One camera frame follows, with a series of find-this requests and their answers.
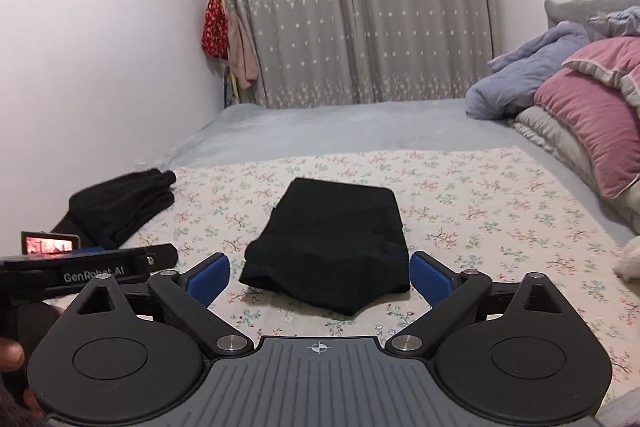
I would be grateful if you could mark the phone on stand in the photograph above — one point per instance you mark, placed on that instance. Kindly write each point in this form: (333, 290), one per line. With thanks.
(40, 243)

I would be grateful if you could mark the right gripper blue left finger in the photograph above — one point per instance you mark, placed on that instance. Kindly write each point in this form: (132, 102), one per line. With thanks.
(182, 300)

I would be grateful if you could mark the pink pillow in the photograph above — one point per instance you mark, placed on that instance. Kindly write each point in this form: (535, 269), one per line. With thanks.
(595, 94)

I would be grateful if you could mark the left hand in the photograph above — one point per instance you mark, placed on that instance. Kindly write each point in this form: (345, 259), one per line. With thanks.
(26, 412)

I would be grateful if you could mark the grey pillow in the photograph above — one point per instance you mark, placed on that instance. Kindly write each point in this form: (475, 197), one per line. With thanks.
(579, 11)

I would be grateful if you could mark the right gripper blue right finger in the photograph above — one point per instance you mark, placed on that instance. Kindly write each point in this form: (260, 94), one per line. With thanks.
(453, 297)

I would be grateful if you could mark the blue-grey crumpled quilt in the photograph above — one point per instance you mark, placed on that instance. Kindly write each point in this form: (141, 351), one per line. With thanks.
(515, 77)

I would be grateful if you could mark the black pants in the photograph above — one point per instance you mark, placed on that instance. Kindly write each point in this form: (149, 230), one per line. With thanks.
(334, 246)

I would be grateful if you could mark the pink hanging cloth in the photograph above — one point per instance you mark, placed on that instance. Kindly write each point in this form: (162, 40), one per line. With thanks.
(242, 60)

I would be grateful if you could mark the folded black garment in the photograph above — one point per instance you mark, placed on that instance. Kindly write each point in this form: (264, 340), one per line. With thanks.
(109, 213)

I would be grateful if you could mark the red floral hanging cloth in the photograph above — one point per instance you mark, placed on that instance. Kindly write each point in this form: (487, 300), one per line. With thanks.
(214, 41)

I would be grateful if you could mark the light grey blanket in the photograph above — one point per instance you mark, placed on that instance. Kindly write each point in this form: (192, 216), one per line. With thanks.
(248, 132)

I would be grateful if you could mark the grey folded quilt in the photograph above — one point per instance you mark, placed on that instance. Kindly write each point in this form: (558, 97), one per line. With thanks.
(539, 127)

